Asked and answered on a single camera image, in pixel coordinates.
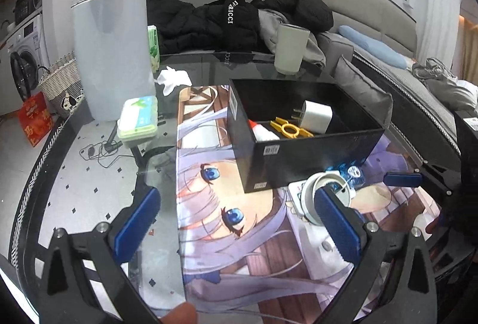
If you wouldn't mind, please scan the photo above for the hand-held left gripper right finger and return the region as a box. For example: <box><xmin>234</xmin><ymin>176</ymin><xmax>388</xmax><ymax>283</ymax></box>
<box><xmin>314</xmin><ymin>185</ymin><xmax>437</xmax><ymax>324</ymax></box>

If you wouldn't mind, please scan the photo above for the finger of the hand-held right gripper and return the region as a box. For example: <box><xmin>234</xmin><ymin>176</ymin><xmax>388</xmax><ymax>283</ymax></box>
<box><xmin>384</xmin><ymin>161</ymin><xmax>456</xmax><ymax>195</ymax></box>
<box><xmin>428</xmin><ymin>197</ymin><xmax>478</xmax><ymax>268</ymax></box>

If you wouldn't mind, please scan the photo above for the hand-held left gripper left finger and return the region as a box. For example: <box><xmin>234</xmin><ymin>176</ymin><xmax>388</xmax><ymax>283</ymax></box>
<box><xmin>37</xmin><ymin>187</ymin><xmax>162</xmax><ymax>324</ymax></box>

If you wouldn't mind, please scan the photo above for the white tape roll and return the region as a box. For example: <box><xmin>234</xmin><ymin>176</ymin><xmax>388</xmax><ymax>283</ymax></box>
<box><xmin>301</xmin><ymin>172</ymin><xmax>353</xmax><ymax>225</ymax></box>

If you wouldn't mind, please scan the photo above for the black cardboard box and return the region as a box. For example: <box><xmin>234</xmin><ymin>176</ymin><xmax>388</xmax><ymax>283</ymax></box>
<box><xmin>226</xmin><ymin>78</ymin><xmax>386</xmax><ymax>194</ymax></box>

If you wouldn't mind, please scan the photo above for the white charger plug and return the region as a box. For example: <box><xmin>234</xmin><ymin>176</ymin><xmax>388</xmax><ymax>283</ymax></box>
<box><xmin>291</xmin><ymin>100</ymin><xmax>333</xmax><ymax>134</ymax></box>

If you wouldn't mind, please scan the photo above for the white glue bottle red cap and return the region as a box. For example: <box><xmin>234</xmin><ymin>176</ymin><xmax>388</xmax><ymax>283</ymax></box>
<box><xmin>247</xmin><ymin>119</ymin><xmax>280</xmax><ymax>141</ymax></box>

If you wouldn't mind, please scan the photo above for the yellow plastic tool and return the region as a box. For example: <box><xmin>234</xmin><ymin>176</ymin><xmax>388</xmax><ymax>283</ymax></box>
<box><xmin>269</xmin><ymin>117</ymin><xmax>314</xmax><ymax>138</ymax></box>

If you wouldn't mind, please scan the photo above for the person's left hand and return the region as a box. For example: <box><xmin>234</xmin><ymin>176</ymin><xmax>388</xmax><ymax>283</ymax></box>
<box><xmin>159</xmin><ymin>303</ymin><xmax>197</xmax><ymax>324</ymax></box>

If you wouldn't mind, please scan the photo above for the blue wrapped candy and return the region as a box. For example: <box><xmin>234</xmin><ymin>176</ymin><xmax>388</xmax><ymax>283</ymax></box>
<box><xmin>345</xmin><ymin>165</ymin><xmax>364</xmax><ymax>186</ymax></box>

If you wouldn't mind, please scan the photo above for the grey clothes pile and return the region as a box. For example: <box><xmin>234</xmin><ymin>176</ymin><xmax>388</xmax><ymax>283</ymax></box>
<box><xmin>412</xmin><ymin>57</ymin><xmax>478</xmax><ymax>111</ymax></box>

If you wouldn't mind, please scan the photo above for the printed desk mat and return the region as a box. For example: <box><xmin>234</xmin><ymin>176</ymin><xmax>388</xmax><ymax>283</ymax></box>
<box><xmin>175</xmin><ymin>85</ymin><xmax>445</xmax><ymax>324</ymax></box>

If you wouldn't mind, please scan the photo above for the grey cushion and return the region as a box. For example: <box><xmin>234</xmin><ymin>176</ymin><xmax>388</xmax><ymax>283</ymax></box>
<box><xmin>333</xmin><ymin>55</ymin><xmax>394</xmax><ymax>130</ymax></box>

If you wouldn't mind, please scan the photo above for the green lid plastic container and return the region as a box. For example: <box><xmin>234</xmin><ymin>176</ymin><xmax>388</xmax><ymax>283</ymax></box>
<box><xmin>117</xmin><ymin>96</ymin><xmax>158</xmax><ymax>141</ymax></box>

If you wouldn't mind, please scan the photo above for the blue pillow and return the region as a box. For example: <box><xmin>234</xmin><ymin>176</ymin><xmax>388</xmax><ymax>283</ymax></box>
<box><xmin>338</xmin><ymin>25</ymin><xmax>407</xmax><ymax>70</ymax></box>

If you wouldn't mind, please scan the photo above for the red bag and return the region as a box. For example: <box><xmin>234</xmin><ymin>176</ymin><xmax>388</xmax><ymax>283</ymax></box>
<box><xmin>19</xmin><ymin>92</ymin><xmax>53</xmax><ymax>148</ymax></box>

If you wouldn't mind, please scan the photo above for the crumpled white tissue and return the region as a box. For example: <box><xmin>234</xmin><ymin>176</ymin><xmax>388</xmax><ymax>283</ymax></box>
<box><xmin>156</xmin><ymin>66</ymin><xmax>192</xmax><ymax>97</ymax></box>

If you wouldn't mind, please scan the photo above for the beige upholstered bed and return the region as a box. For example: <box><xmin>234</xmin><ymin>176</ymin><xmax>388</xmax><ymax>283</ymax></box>
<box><xmin>310</xmin><ymin>0</ymin><xmax>478</xmax><ymax>175</ymax></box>

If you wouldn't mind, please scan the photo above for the wicker basket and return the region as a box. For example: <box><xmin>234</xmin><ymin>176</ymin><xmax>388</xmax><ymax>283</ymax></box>
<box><xmin>38</xmin><ymin>51</ymin><xmax>86</xmax><ymax>119</ymax></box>

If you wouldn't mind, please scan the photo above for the beige cup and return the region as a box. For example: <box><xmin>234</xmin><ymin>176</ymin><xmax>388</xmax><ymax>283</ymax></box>
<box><xmin>274</xmin><ymin>23</ymin><xmax>310</xmax><ymax>74</ymax></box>

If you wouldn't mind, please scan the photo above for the green tissue pack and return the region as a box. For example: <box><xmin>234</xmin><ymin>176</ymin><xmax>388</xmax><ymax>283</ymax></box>
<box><xmin>147</xmin><ymin>25</ymin><xmax>160</xmax><ymax>72</ymax></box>

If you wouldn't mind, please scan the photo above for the white trash can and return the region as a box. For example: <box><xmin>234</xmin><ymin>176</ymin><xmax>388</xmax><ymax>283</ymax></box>
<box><xmin>71</xmin><ymin>0</ymin><xmax>157</xmax><ymax>122</ymax></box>

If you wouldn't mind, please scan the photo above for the grey jacket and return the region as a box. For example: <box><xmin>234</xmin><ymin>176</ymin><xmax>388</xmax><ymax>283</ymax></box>
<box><xmin>258</xmin><ymin>8</ymin><xmax>326</xmax><ymax>67</ymax></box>

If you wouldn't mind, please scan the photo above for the black puffer jacket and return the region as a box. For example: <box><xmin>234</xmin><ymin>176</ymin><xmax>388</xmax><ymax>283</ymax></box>
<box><xmin>145</xmin><ymin>0</ymin><xmax>232</xmax><ymax>56</ymax></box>
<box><xmin>251</xmin><ymin>0</ymin><xmax>334</xmax><ymax>35</ymax></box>

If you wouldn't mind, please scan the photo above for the white washing machine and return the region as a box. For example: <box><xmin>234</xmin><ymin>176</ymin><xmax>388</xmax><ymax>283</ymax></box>
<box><xmin>0</xmin><ymin>8</ymin><xmax>53</xmax><ymax>115</ymax></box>

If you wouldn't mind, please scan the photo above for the black garment white print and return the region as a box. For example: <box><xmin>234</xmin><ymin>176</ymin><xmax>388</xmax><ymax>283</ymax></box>
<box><xmin>194</xmin><ymin>0</ymin><xmax>260</xmax><ymax>52</ymax></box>

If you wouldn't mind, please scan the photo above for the black cable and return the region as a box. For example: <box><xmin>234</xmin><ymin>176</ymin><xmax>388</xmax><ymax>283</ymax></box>
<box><xmin>80</xmin><ymin>120</ymin><xmax>138</xmax><ymax>168</ymax></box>

